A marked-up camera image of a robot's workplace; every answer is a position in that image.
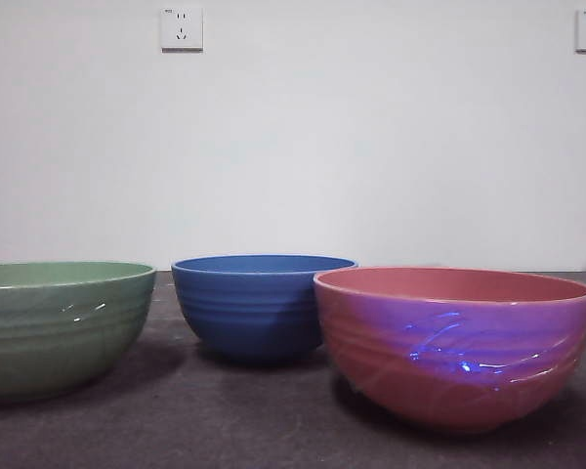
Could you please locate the red ribbed bowl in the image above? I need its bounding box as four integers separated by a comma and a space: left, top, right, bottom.
313, 265, 586, 436

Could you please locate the green ribbed bowl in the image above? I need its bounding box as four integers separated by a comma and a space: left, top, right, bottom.
0, 260, 158, 404

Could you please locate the blue ribbed bowl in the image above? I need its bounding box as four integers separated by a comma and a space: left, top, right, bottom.
170, 254, 360, 365

